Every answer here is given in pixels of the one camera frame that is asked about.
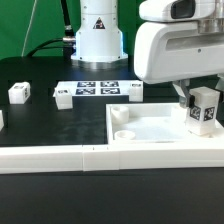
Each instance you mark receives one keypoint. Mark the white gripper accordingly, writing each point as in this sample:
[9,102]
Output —
[177,51]

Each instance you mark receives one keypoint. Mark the white square tabletop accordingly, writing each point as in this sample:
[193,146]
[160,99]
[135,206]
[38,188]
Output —
[152,123]

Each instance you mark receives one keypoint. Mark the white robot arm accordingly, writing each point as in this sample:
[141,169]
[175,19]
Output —
[99,42]

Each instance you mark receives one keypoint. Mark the fiducial tag sheet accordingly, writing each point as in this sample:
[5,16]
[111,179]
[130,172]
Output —
[95,88]

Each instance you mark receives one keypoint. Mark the white U-shaped fence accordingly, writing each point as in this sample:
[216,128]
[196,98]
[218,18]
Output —
[112,156]

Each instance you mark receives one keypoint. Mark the white block left edge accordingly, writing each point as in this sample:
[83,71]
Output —
[1,120]

